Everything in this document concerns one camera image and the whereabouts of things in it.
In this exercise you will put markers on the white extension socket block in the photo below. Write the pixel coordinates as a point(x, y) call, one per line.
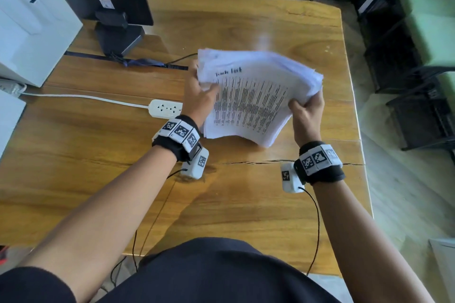
point(12, 87)

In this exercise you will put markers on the person's black shirt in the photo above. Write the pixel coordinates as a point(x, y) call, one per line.
point(213, 270)

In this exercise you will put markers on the pile of printed papers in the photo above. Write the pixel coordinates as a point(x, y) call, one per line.
point(256, 100)

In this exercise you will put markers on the person's left hand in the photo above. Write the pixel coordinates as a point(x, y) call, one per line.
point(195, 104)

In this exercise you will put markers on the wristband with markers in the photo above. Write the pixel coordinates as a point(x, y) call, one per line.
point(320, 160)
point(177, 132)

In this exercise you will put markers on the white power strip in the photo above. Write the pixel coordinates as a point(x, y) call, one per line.
point(163, 108)

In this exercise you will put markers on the large white box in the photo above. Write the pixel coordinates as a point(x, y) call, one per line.
point(35, 36)

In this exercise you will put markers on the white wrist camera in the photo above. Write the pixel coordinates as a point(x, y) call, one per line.
point(289, 178)
point(197, 168)

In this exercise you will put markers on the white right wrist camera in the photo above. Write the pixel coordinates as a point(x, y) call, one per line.
point(289, 178)

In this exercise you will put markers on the row of green cushioned stools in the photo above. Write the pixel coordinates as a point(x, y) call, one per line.
point(433, 40)

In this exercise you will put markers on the person's right forearm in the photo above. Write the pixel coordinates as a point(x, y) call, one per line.
point(355, 242)

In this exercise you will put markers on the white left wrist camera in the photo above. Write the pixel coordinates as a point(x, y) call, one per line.
point(197, 168)

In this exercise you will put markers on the white cabinet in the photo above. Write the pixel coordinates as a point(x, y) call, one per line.
point(444, 270)

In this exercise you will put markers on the right wristband with markers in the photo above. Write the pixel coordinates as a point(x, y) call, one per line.
point(320, 160)

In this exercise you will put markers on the person's left forearm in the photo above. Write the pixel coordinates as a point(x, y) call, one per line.
point(106, 214)

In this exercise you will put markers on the left wristband with markers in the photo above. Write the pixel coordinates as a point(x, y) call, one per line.
point(177, 132)

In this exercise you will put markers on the person's right hand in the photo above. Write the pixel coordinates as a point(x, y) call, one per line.
point(307, 121)

